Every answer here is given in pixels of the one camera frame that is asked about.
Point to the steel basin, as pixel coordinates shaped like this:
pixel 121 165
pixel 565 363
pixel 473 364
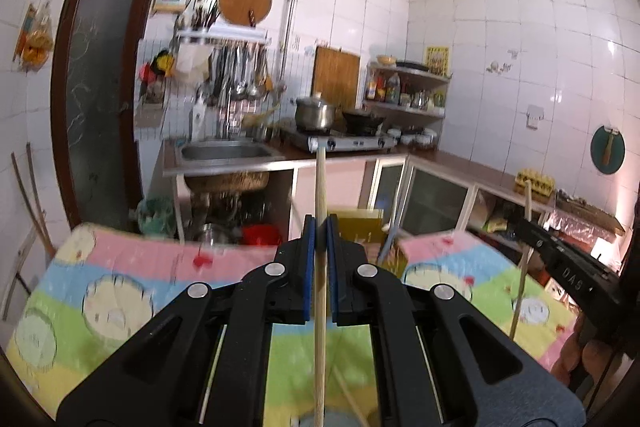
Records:
pixel 215 233

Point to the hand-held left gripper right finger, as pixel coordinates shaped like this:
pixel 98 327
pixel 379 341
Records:
pixel 332 272

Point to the orange hanging bag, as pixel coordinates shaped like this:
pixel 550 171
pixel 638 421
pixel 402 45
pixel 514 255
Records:
pixel 35 42

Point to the white soap bottle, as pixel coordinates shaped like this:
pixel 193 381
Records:
pixel 198 119

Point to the wall sticker hooks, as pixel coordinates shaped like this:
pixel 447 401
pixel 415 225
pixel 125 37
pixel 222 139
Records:
pixel 500 64

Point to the beige bowl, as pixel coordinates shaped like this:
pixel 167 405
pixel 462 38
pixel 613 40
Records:
pixel 386 60

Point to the green bucket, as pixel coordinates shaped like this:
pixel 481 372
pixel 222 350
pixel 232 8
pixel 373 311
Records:
pixel 156 217

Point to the yellow wall poster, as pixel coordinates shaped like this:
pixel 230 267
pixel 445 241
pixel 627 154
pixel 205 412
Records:
pixel 436 59

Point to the black wok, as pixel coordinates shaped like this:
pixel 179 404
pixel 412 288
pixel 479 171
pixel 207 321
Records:
pixel 364 122

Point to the red basin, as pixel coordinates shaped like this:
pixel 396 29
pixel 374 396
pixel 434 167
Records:
pixel 262 235

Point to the stack of small bowls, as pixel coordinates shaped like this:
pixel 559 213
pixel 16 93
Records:
pixel 412 137

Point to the metal corner shelf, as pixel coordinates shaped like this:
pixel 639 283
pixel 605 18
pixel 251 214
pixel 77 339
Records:
pixel 425 74

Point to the white hanging cloth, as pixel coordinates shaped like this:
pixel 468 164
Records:
pixel 192 62

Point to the metal wall rack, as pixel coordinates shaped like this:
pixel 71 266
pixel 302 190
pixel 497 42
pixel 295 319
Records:
pixel 225 35

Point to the row of hanging metal utensils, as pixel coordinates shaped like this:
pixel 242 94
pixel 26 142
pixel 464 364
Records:
pixel 240 72

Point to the steel sink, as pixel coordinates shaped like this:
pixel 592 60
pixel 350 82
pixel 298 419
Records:
pixel 225 152

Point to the red yellow hanging gloves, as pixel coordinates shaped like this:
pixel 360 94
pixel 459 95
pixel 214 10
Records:
pixel 160 63

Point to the wooden tray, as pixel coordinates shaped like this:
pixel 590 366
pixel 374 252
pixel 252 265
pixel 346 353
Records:
pixel 590 209

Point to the brown frosted glass door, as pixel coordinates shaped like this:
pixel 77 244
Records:
pixel 100 107

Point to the cooking oil bottle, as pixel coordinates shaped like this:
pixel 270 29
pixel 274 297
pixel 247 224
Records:
pixel 393 89

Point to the yellow egg carton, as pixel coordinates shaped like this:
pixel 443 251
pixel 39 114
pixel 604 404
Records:
pixel 535 182

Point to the olive slotted utensil holder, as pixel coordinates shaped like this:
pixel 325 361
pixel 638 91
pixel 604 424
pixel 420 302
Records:
pixel 360 227

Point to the rectangular wooden cutting board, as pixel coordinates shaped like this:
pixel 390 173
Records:
pixel 336 77

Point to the pink plastic sheet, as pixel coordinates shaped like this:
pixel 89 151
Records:
pixel 575 222

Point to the kitchen counter cabinet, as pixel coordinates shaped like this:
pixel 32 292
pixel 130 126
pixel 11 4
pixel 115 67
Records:
pixel 440 202

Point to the light blue spatula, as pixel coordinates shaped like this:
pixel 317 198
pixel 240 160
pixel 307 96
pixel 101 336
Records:
pixel 389 243

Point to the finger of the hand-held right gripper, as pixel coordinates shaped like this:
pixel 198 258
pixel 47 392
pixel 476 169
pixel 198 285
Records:
pixel 530 232

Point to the wooden chopstick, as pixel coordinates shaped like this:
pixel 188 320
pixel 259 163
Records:
pixel 320 187
pixel 517 297
pixel 350 394

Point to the white wall socket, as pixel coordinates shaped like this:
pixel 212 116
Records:
pixel 534 117

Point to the steel faucet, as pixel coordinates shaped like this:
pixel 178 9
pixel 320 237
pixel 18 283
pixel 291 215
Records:
pixel 231 112

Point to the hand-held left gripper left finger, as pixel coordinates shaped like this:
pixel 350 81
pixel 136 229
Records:
pixel 310 272

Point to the gas stove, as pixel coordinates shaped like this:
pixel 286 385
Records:
pixel 350 141

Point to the beige control box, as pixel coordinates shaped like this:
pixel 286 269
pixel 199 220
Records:
pixel 171 1

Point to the green round board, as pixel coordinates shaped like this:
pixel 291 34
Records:
pixel 597 152

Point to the person's right hand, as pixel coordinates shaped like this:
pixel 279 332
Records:
pixel 585 354

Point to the black pan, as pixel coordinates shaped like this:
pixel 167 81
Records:
pixel 412 66

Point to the wooden stick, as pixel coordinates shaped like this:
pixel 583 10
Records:
pixel 37 192
pixel 27 197

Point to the steel pot with lid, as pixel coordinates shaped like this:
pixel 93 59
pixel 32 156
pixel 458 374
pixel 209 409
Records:
pixel 315 114

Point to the steel cutlery cup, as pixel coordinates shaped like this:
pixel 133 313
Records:
pixel 202 17

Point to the printed cartoon blanket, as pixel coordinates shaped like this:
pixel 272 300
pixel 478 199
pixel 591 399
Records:
pixel 125 307

